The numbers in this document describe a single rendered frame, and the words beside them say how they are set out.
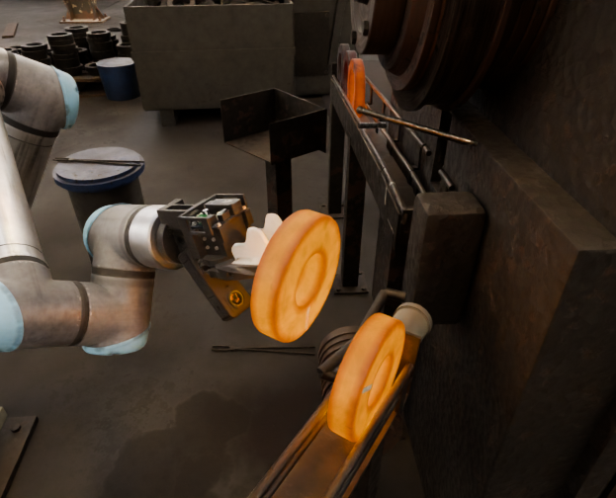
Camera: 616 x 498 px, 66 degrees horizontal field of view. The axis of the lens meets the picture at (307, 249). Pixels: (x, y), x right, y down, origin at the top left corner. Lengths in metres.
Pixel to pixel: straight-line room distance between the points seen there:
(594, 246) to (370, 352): 0.28
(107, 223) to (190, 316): 1.07
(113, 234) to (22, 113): 0.48
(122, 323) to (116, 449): 0.79
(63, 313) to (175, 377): 0.93
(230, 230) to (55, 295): 0.25
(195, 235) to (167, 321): 1.19
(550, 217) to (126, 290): 0.57
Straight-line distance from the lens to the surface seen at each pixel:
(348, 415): 0.56
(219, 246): 0.59
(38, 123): 1.14
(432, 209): 0.77
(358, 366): 0.54
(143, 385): 1.59
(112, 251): 0.73
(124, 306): 0.73
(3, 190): 0.82
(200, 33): 3.32
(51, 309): 0.69
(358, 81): 1.60
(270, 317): 0.51
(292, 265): 0.50
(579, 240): 0.62
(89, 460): 1.49
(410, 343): 0.66
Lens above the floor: 1.17
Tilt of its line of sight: 35 degrees down
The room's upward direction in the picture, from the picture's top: straight up
